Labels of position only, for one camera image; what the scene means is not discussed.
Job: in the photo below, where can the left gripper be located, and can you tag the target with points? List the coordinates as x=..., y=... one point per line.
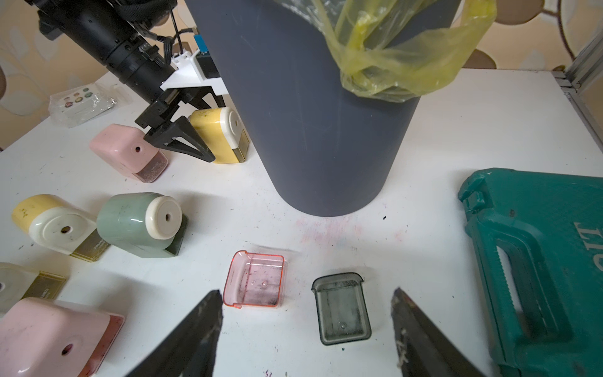
x=176, y=135

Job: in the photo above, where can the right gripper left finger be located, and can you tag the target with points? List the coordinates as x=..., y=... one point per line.
x=190, y=349

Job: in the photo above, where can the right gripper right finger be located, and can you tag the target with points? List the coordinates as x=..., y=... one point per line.
x=423, y=350

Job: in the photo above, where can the yellow sharpener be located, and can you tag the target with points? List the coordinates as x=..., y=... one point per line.
x=53, y=223
x=223, y=132
x=18, y=282

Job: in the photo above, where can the pink sharpener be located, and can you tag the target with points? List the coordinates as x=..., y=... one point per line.
x=47, y=338
x=125, y=149

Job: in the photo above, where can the clear green-sharpener tray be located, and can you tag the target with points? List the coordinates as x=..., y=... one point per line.
x=341, y=308

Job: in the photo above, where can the pink shavings tray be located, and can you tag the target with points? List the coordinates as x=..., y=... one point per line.
x=254, y=279

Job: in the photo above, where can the green pencil sharpener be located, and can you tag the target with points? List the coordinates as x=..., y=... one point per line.
x=148, y=225

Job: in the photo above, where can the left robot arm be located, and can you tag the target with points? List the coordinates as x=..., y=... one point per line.
x=118, y=35

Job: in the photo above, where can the white button box in bag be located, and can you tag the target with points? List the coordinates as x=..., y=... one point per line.
x=74, y=107

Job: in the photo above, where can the grey trash bin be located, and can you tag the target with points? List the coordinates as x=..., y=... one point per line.
x=327, y=151

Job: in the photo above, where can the green plastic tool case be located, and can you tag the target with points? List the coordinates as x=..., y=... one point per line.
x=538, y=242

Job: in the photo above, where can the yellow-green bin liner bag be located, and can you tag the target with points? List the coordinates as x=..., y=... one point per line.
x=360, y=37

